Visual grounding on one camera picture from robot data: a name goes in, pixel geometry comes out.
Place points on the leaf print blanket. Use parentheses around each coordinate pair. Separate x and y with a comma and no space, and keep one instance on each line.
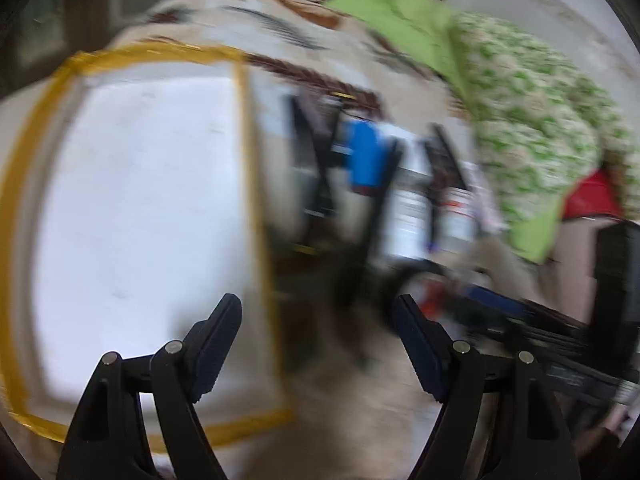
(340,410)

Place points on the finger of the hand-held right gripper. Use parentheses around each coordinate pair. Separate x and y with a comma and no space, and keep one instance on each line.
(495,299)

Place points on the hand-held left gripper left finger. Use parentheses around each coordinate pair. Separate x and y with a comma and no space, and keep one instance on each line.
(215,345)

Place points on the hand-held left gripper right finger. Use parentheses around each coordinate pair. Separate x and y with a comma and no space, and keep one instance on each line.
(425,355)

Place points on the wooden glass cabinet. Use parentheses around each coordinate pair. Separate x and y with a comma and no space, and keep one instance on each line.
(50,25)

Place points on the red cloth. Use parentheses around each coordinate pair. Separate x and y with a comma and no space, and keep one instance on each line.
(595,197)

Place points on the white sheet with yellow border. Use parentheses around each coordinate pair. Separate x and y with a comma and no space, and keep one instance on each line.
(150,210)

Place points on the person's right hand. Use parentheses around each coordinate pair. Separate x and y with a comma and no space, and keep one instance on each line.
(607,430)

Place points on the green floral quilt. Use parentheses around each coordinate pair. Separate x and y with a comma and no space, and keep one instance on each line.
(525,110)

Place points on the white tube with red label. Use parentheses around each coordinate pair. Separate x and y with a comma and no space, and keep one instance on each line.
(457,215)

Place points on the black bar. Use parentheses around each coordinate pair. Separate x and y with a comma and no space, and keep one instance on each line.
(445,155)
(305,160)
(380,200)

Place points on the blue cylinder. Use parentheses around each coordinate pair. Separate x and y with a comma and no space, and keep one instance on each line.
(365,155)

